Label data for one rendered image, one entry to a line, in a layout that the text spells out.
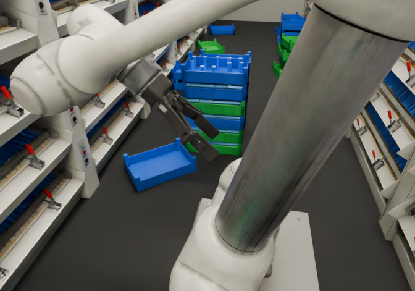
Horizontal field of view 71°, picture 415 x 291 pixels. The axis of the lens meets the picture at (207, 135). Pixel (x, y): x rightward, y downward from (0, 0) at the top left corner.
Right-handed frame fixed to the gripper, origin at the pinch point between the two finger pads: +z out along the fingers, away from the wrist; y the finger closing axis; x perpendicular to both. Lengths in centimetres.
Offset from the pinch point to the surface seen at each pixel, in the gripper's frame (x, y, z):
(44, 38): 21, 27, -55
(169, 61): 28, 173, -31
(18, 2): 17, 23, -64
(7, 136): 43, 8, -40
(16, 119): 40, 12, -42
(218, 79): -4, 65, -3
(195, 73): 2, 66, -12
